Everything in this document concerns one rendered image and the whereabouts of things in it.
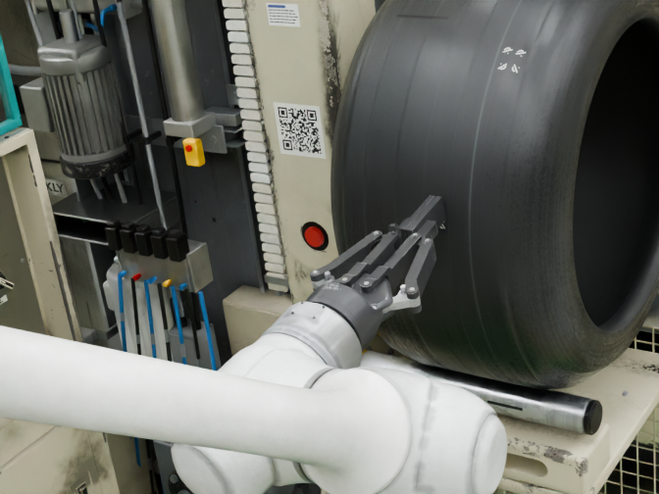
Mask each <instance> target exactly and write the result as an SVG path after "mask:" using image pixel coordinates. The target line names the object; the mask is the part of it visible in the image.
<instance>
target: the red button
mask: <svg viewBox="0 0 659 494"><path fill-rule="evenodd" d="M305 238H306V240H307V242H308V243H309V244H310V245H311V246H313V247H319V246H321V245H322V244H323V243H324V241H325V237H324V234H323V233H322V231H321V230H320V229H319V228H317V227H315V226H310V227H309V228H307V229H306V231H305Z"/></svg>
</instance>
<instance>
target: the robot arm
mask: <svg viewBox="0 0 659 494"><path fill-rule="evenodd" d="M445 220H446V216H445V211H444V206H443V200H442V197H439V196H431V195H430V196H429V197H428V199H427V200H426V201H425V202H424V203H423V204H422V205H421V206H420V207H419V209H418V210H417V211H416V212H415V213H414V214H413V215H412V216H411V217H410V218H407V219H405V220H404V221H403V222H402V223H401V224H400V225H399V226H398V224H396V223H392V224H390V225H389V226H388V231H389V233H388V234H382V233H381V231H379V230H376V231H373V232H372V233H371V234H369V235H368V236H366V237H365V238H364V239H362V240H361V241H359V242H358V243H357V244H355V245H354V246H353V247H351V248H350V249H348V250H347V251H346V252H344V253H343V254H341V255H340V256H339V257H337V258H336V259H334V260H333V261H332V262H330V263H329V264H327V265H326V266H323V267H321V268H318V269H316V270H314V271H312V272H310V277H311V281H312V285H313V289H314V292H313V293H312V294H311V295H310V296H309V297H308V298H307V299H306V300H305V301H304V302H303V301H302V302H299V303H297V304H294V305H292V306H290V307H289V308H288V309H287V310H286V311H285V312H284V313H283V314H282V315H281V316H280V317H279V319H278V320H277V321H276V322H275V323H274V324H273V325H272V326H271V327H270V328H269V329H267V330H266V331H265V332H264V333H263V334H262V335H261V337H260V339H259V340H257V341H256V342H255V343H254V344H252V345H250V346H248V347H246V348H244V349H242V350H240V351H239V352H238V353H237V354H235V355H234V356H233V357H232V358H231V359H229V360H228V361H227V362H226V363H225V364H224V365H223V366H222V367H221V368H220V369H219V370H218V371H214V370H206V369H201V368H197V367H192V366H188V365H183V364H178V363H174V362H169V361H164V360H159V359H155V358H150V357H145V356H140V355H136V354H132V353H127V352H123V351H118V350H113V349H108V348H104V347H99V346H94V345H89V344H85V343H80V342H75V341H72V340H67V339H62V338H57V337H53V336H48V335H43V334H38V333H33V332H28V331H24V330H19V329H14V328H10V327H6V326H1V325H0V418H5V419H13V420H25V421H32V422H39V423H46V424H52V425H59V426H65V427H71V428H78V429H85V430H92V431H99V432H106V433H112V434H119V435H125V436H132V437H139V438H146V439H152V440H159V441H166V442H171V449H172V457H173V462H174V465H175V468H176V471H177V474H178V476H179V478H180V479H181V480H182V482H183V483H184V484H185V485H186V487H188V488H189V489H190V490H191V491H192V492H193V493H194V494H264V493H265V492H266V491H267V490H268V489H269V488H270V487H272V486H273V485H274V486H284V485H288V484H295V483H314V484H318V485H319V486H320V487H321V488H323V489H324V490H325V491H327V492H328V493H330V494H493V492H494V491H495V489H496V487H497V486H498V484H499V482H500V479H501V477H502V474H503V471H504V467H505V462H506V455H507V438H506V432H505V428H504V425H503V424H502V422H501V421H500V420H499V418H498V415H497V413H496V412H495V411H494V410H493V409H492V408H491V407H490V406H489V405H488V404H487V403H486V402H485V401H483V400H482V399H481V398H479V397H477V396H476V395H474V394H472V393H471V392H469V391H467V390H465V389H463V388H461V387H458V386H456V385H453V384H449V383H446V382H442V381H438V380H433V379H429V378H427V377H425V376H423V375H420V374H416V373H412V372H408V371H404V370H392V369H385V368H375V367H360V365H361V360H362V352H363V351H364V350H365V349H366V347H367V346H368V345H369V344H370V343H371V341H372V340H373V339H374V338H375V336H376V334H377V331H378V329H379V326H380V323H381V322H382V321H384V320H386V319H388V318H390V317H391V316H392V315H393V314H394V312H395V310H399V309H404V308H409V309H410V312H411V313H413V314H417V313H419V312H420V311H421V310H422V305H421V300H420V299H421V297H422V294H423V292H424V289H425V287H426V285H427V282H428V280H429V277H430V275H431V271H432V269H433V266H434V264H435V262H436V255H435V250H434V245H433V239H434V238H435V237H436V236H437V230H438V228H439V227H440V226H441V225H442V224H443V223H444V221H445ZM372 245H373V246H374V249H373V250H372V248H371V246H372ZM406 275H407V276H406ZM405 276H406V278H405V285H404V284H403V285H401V286H400V289H401V290H400V291H399V292H398V294H397V295H396V296H395V297H393V295H394V293H395V289H396V287H397V286H398V284H399V283H400V282H401V281H402V280H403V279H404V277H405ZM359 367H360V368H359Z"/></svg>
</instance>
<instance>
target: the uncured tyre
mask: <svg viewBox="0 0 659 494"><path fill-rule="evenodd" d="M397 15H414V16H436V17H449V18H448V20H442V19H421V18H400V17H396V16H397ZM504 43H513V44H518V45H523V46H528V47H530V50H529V53H528V56H527V58H526V61H525V64H524V67H523V71H522V74H521V78H519V77H514V76H509V75H504V74H495V73H494V71H495V68H496V65H497V61H498V58H499V55H500V52H501V49H502V46H503V44H504ZM430 195H431V196H439V197H442V200H443V206H444V211H445V215H448V235H442V234H438V235H437V236H436V237H435V238H434V239H433V245H434V250H435V255H436V262H435V264H434V266H433V269H432V271H431V275H430V277H429V280H428V282H427V285H426V287H425V289H424V292H423V294H422V297H421V299H420V300H421V305H422V310H421V311H420V312H419V313H417V314H413V313H411V312H410V309H409V308H404V309H399V310H395V312H394V314H393V315H392V316H391V317H390V318H388V319H386V320H384V321H382V322H381V323H380V326H379V329H378V331H377V335H378V336H379V337H380V338H381V339H382V340H383V341H384V342H385V343H386V344H387V345H388V346H390V347H391V348H393V349H394V350H396V351H398V352H399V353H401V354H403V355H405V356H407V357H408V358H410V359H412V360H414V361H416V362H418V363H420V364H423V365H427V366H432V367H436V368H441V369H446V370H450V371H458V372H462V373H466V374H471V375H476V376H480V377H485V378H489V379H494V380H499V381H503V382H508V383H512V384H517V385H521V386H526V387H530V388H534V389H555V388H568V387H573V386H576V385H578V384H581V383H582V382H584V381H586V380H587V379H589V378H590V377H592V376H593V375H595V374H596V373H598V372H599V371H601V370H603V369H604V368H606V367H607V366H609V365H610V364H612V363H613V362H615V361H616V360H617V359H618V358H619V357H620V356H622V354H623V353H624V352H625V351H626V350H627V349H628V348H629V346H630V345H631V344H632V342H633V341H634V339H635V338H636V336H637V334H638V333H639V331H640V329H641V327H642V326H643V324H644V322H645V320H646V318H647V316H648V314H649V312H650V310H651V307H652V305H653V303H654V300H655V298H656V295H657V293H658V290H659V0H385V1H384V2H383V4H382V5H381V6H380V8H379V9H378V11H377V12H376V14H375V15H374V17H373V18H372V20H371V22H370V23H369V25H368V27H367V29H366V31H365V32H364V34H363V36H362V39H361V41H360V43H359V45H358V47H357V50H356V52H355V54H354V57H353V60H352V62H351V65H350V68H349V71H348V74H347V77H346V80H345V83H344V86H343V90H342V94H341V98H340V102H339V107H338V111H337V116H336V122H335V128H334V135H333V143H332V152H331V166H330V202H331V215H332V224H333V231H334V237H335V243H336V248H337V252H338V256H340V255H341V254H343V253H344V252H346V251H347V250H348V249H350V248H351V247H353V246H354V245H355V244H357V243H358V242H359V241H361V240H362V239H364V238H365V237H366V236H368V235H369V234H371V233H372V232H373V231H376V230H379V231H381V233H382V234H388V233H389V231H388V226H389V225H390V224H392V223H396V224H398V226H399V225H400V224H401V223H402V222H403V221H404V220H405V219H407V218H410V217H411V216H412V215H413V214H414V213H415V212H416V211H417V210H418V209H419V207H420V206H421V205H422V204H423V203H424V202H425V201H426V200H427V199H428V197H429V196H430Z"/></svg>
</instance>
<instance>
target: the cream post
mask: <svg viewBox="0 0 659 494"><path fill-rule="evenodd" d="M266 3H280V4H297V5H298V12H299V20H300V26H301V27H300V26H282V25H269V18H268V12H267V5H266ZM245 4H246V10H247V17H248V22H249V29H250V35H251V42H252V48H253V55H254V61H255V68H256V74H257V80H258V86H259V93H260V100H261V106H262V113H263V119H264V126H265V132H266V137H267V143H268V149H269V154H270V160H271V168H272V176H273V183H274V190H275V195H276V202H277V208H278V215H279V227H280V233H281V240H282V246H283V253H284V258H285V265H286V271H287V277H288V283H289V288H290V294H291V300H292V305H294V304H297V303H299V302H302V301H303V302H304V301H305V300H306V299H307V298H308V297H309V296H310V295H311V294H312V293H313V292H314V289H313V285H312V281H311V277H310V272H312V271H314V270H316V269H318V268H321V267H323V266H326V265H327V264H329V263H330V262H332V261H333V260H334V259H336V258H337V257H339V256H338V252H337V248H336V243H335V237H334V231H333V224H332V215H331V202H330V166H331V152H332V143H333V135H334V128H335V122H336V116H337V111H338V107H339V102H340V98H341V94H342V90H343V86H344V83H345V80H346V77H347V74H348V71H349V68H350V65H351V62H352V60H353V57H354V54H355V52H356V50H357V47H358V45H359V43H360V41H361V39H362V36H363V34H364V32H365V31H366V29H367V27H368V25H369V23H370V22H371V20H372V18H373V17H374V15H375V14H376V8H375V0H245ZM274 102H278V103H287V104H298V105H308V106H319V107H320V115H321V123H322V130H323V138H324V144H325V152H326V158H325V159H321V158H313V157H305V156H297V155H289V154H282V153H281V152H280V148H279V136H278V129H277V122H276V116H275V109H274ZM310 226H315V227H317V228H319V229H320V230H321V231H322V233H323V234H324V237H325V241H324V243H323V244H322V245H321V246H319V247H313V246H311V245H310V244H309V243H308V242H307V240H306V238H305V231H306V229H307V228H309V227H310Z"/></svg>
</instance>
